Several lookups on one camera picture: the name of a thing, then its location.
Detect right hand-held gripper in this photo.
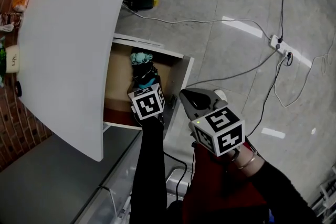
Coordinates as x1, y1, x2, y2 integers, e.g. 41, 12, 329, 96
178, 88, 246, 157

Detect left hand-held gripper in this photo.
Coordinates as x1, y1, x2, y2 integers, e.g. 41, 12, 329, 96
127, 83, 166, 121

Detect black teal umbrella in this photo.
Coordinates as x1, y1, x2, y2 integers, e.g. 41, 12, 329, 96
130, 47, 162, 89

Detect white wooden drawer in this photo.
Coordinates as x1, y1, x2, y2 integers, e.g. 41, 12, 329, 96
102, 33, 195, 141

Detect person's left forearm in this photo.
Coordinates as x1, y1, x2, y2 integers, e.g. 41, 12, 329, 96
129, 112, 169, 224

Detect person's right forearm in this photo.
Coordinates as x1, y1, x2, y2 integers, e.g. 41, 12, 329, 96
227, 143, 324, 224

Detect person's red trousers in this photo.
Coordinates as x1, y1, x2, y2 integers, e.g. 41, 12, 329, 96
182, 142, 270, 224

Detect white power strip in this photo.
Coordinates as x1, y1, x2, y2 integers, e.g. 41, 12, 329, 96
268, 34, 293, 58

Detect grey metal cabinet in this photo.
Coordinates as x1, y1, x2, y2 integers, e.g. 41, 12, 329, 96
0, 127, 144, 224

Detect black round object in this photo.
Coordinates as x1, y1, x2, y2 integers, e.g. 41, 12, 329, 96
14, 81, 23, 98

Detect cream plant pot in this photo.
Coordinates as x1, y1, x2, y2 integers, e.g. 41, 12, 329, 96
5, 45, 20, 74

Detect green plant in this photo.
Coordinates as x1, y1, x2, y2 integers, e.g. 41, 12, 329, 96
0, 36, 7, 88

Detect small white device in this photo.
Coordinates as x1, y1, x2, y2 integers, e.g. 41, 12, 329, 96
0, 22, 15, 33

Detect patterned cloth item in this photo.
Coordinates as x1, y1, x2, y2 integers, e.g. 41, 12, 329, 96
0, 11, 24, 29

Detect gold bracelet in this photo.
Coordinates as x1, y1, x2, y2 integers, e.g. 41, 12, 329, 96
237, 151, 257, 170

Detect dark grey cable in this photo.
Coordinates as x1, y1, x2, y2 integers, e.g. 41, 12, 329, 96
185, 49, 278, 89

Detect black plug cable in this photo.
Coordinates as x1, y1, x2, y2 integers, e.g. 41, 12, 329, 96
245, 51, 294, 137

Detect thick black cable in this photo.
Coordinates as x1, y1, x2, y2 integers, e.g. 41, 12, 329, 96
163, 151, 188, 204

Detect looped white cable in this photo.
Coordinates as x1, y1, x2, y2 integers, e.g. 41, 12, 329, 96
274, 52, 336, 109

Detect long light grey cable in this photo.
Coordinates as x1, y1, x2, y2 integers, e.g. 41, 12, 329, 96
121, 4, 271, 41

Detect white wire rack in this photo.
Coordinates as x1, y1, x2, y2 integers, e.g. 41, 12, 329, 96
311, 165, 336, 220

